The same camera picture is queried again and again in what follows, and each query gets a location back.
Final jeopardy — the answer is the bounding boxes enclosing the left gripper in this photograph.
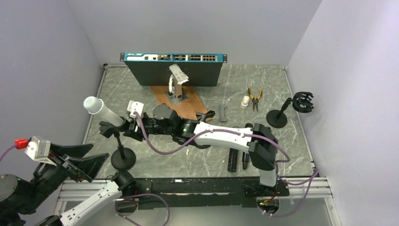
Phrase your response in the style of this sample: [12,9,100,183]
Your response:
[17,141,110,213]

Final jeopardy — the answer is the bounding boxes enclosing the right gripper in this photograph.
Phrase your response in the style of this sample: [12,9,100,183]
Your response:
[124,113,175,141]

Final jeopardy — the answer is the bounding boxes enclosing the black mic stand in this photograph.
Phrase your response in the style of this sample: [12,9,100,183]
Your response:
[196,110,215,122]
[99,117,136,170]

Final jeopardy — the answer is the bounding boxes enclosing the white microphone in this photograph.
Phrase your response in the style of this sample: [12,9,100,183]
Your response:
[83,96,124,127]

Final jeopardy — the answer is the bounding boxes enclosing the silver head black microphone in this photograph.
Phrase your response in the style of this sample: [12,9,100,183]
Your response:
[227,148,238,173]

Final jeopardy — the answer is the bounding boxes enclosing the slim black microphone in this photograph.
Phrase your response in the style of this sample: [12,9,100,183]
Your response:
[242,123,253,170]

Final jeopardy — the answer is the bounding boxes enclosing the shock mount mic stand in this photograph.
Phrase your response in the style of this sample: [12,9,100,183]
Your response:
[265,91,314,129]

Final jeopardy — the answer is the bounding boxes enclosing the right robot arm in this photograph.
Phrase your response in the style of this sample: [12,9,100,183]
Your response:
[123,102,278,195]

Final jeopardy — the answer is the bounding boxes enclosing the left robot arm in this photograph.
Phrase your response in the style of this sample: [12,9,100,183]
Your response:
[0,144,136,226]

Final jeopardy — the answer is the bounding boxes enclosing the wooden board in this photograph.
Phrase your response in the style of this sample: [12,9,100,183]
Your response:
[150,86,208,120]

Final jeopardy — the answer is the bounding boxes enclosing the grey plastic tube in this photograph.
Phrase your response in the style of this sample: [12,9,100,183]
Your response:
[219,104,228,122]

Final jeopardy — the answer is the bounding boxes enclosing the white pipe fitting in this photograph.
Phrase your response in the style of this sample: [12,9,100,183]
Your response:
[240,96,251,109]

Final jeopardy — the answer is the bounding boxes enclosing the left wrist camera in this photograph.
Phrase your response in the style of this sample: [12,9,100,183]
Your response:
[24,136,53,164]

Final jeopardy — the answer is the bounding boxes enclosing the metal bracket fixture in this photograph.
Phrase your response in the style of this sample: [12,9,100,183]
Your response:
[166,64,189,105]

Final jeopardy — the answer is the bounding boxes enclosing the blue network switch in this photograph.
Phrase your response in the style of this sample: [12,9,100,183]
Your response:
[120,52,228,87]

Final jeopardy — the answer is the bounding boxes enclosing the black front rail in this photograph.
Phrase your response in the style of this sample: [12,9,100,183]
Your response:
[115,177,291,213]

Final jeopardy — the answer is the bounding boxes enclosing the yellow handled pliers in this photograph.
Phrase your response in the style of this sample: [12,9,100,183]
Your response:
[247,87,263,112]

